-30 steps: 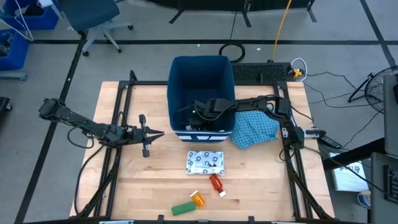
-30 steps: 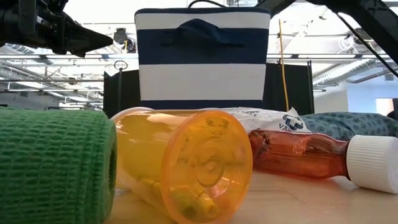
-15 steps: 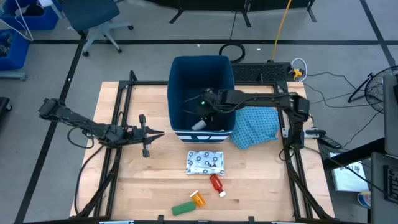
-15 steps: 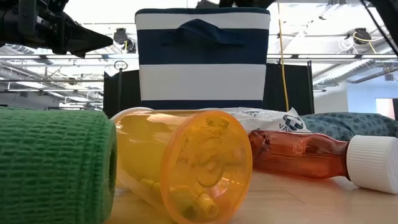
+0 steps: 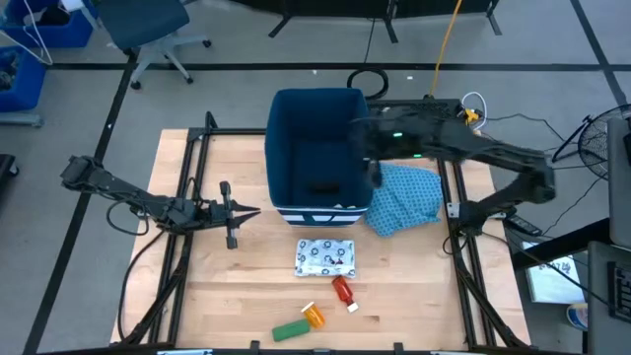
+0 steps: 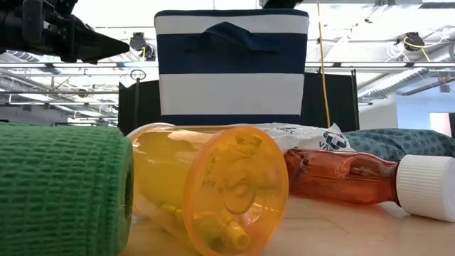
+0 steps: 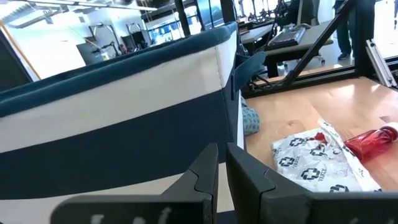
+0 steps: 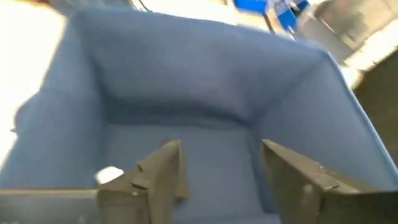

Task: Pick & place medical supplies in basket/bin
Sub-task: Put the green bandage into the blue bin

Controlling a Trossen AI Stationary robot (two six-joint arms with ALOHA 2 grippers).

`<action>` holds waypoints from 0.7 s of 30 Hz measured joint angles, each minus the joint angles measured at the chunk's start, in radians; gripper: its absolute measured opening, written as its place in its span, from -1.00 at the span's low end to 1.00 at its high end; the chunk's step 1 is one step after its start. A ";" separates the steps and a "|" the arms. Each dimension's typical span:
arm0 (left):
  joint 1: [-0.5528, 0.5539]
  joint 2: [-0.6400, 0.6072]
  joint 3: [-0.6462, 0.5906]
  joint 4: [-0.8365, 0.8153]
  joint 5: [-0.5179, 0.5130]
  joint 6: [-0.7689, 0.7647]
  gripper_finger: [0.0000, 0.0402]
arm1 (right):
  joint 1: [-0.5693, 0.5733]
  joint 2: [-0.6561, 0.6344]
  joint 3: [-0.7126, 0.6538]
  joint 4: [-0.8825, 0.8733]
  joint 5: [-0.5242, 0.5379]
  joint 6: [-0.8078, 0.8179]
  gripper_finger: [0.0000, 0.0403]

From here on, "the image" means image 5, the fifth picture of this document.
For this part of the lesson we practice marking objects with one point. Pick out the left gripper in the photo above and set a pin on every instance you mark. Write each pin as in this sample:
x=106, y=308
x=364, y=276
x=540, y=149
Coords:
x=217, y=214

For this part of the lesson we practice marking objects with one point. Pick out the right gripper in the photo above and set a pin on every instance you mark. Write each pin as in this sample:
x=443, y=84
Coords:
x=384, y=140

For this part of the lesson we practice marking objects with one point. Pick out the white printed pouch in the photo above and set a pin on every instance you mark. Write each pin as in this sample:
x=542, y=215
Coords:
x=325, y=256

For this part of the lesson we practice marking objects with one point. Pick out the red bottle white cap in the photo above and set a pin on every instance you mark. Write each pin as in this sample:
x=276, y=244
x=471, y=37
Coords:
x=341, y=288

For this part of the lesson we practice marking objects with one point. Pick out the green rectangular block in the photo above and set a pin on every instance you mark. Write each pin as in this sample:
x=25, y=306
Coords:
x=291, y=330

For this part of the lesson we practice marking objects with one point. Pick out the orange pill bottle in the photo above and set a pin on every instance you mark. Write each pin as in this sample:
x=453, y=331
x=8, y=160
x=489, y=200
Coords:
x=315, y=318

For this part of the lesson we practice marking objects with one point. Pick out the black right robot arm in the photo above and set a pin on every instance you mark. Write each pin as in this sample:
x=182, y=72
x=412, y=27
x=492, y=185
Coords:
x=498, y=150

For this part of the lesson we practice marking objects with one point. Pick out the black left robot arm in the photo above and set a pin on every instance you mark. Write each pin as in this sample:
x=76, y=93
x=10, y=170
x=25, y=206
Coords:
x=123, y=190

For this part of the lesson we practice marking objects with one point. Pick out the navy fabric basket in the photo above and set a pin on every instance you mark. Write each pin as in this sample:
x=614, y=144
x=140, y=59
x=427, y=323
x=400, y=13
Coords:
x=315, y=148

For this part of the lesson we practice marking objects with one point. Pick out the blue storage bin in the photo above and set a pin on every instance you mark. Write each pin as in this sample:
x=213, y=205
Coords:
x=29, y=84
x=74, y=34

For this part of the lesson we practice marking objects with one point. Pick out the black perforated plate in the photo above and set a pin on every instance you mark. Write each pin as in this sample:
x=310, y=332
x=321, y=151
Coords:
x=419, y=103

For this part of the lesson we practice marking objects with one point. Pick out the teal patterned cloth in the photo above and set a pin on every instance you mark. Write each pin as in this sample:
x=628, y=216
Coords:
x=409, y=202

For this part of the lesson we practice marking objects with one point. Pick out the black device at table edge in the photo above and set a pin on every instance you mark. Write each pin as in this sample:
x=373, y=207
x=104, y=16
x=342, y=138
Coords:
x=231, y=131

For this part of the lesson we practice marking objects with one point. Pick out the yellow plug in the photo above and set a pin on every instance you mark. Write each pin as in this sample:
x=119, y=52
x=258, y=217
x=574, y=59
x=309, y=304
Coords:
x=470, y=116

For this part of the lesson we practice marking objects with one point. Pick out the black table clamp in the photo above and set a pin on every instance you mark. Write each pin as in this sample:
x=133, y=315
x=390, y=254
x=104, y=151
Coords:
x=254, y=345
x=398, y=347

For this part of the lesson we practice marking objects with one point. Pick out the silver-edged black bar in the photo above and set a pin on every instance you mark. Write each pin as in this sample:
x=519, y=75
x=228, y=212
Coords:
x=321, y=351
x=185, y=352
x=458, y=352

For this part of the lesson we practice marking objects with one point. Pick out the black power strip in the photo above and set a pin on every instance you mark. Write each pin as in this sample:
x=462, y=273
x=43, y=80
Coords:
x=523, y=225

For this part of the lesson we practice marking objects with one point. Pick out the grey office chair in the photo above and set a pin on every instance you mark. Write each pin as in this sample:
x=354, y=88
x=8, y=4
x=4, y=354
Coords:
x=143, y=20

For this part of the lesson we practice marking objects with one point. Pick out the black desk beam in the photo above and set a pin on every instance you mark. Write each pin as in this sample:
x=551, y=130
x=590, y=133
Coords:
x=562, y=244

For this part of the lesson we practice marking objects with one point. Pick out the black floor fan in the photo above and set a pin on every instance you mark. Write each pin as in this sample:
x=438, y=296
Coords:
x=591, y=148

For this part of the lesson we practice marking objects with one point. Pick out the white paper sheet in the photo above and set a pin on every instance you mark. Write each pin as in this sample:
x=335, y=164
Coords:
x=552, y=281

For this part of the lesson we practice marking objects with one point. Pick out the grey cart base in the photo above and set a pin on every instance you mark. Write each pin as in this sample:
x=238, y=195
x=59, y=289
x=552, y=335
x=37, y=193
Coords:
x=22, y=120

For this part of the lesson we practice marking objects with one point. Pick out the black equipment foot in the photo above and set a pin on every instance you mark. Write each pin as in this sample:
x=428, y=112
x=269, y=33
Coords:
x=7, y=166

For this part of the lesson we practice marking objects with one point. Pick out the grey cabinet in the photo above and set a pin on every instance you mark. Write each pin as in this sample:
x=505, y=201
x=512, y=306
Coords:
x=621, y=197

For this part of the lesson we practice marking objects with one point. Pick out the blue white round container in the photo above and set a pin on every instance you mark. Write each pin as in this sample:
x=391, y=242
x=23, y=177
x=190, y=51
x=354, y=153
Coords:
x=578, y=316

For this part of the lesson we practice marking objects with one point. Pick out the black stand frame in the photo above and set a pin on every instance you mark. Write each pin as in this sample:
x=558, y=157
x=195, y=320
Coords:
x=345, y=5

